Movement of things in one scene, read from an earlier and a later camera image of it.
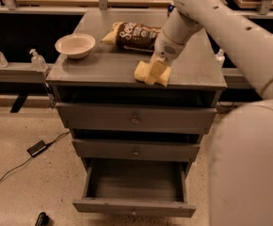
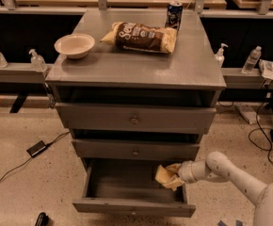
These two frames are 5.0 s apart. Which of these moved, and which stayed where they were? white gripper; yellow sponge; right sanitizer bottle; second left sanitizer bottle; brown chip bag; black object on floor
Moved: yellow sponge; white gripper
Stayed: second left sanitizer bottle; brown chip bag; black object on floor; right sanitizer bottle
